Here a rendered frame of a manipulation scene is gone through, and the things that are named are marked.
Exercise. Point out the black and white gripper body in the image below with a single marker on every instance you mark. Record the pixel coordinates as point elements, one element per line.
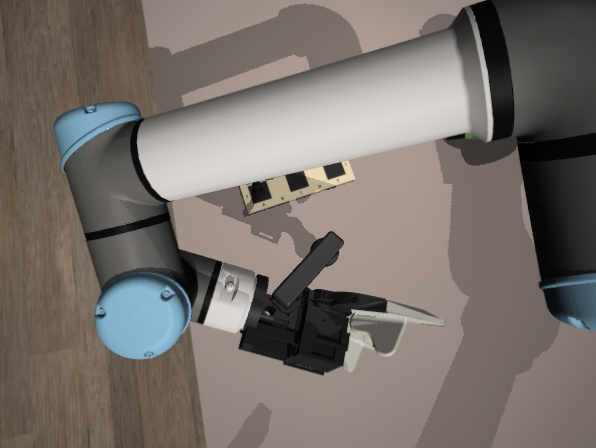
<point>309,318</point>

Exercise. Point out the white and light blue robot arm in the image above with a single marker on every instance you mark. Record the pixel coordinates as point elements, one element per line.
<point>123,170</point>

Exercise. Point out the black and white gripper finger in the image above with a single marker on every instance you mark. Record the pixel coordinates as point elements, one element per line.
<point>356,343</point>
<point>383,320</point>

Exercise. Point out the chessboard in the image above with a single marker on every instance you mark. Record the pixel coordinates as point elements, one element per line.
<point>292,186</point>

